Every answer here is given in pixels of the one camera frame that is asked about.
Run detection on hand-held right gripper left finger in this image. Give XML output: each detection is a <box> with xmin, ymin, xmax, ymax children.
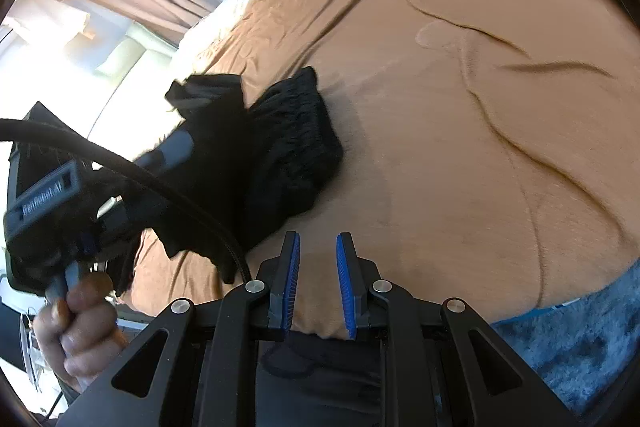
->
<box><xmin>60</xmin><ymin>231</ymin><xmax>302</xmax><ymax>427</ymax></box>

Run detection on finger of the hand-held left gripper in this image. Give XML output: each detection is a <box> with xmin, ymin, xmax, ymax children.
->
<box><xmin>132</xmin><ymin>129</ymin><xmax>196</xmax><ymax>175</ymax></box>

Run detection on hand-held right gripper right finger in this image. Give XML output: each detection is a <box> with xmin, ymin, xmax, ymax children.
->
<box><xmin>336</xmin><ymin>232</ymin><xmax>583</xmax><ymax>427</ymax></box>

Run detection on black pants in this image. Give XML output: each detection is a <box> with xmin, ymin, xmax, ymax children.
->
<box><xmin>132</xmin><ymin>66</ymin><xmax>345</xmax><ymax>285</ymax></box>

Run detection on person's left hand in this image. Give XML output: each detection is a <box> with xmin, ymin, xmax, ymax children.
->
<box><xmin>32</xmin><ymin>274</ymin><xmax>128</xmax><ymax>393</ymax></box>

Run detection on cream padded headboard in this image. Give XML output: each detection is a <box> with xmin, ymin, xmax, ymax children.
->
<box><xmin>90</xmin><ymin>22</ymin><xmax>178</xmax><ymax>148</ymax></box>

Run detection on brown blanket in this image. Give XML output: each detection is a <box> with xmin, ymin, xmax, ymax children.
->
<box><xmin>120</xmin><ymin>0</ymin><xmax>640</xmax><ymax>340</ymax></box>

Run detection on hanging white garment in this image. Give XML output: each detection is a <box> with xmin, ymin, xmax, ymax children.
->
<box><xmin>10</xmin><ymin>0</ymin><xmax>93</xmax><ymax>40</ymax></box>

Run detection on blue-grey shag rug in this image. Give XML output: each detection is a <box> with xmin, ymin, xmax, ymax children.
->
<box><xmin>490</xmin><ymin>257</ymin><xmax>637</xmax><ymax>418</ymax></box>

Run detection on black braided cable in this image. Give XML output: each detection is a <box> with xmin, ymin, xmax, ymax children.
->
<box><xmin>0</xmin><ymin>118</ymin><xmax>252</xmax><ymax>284</ymax></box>

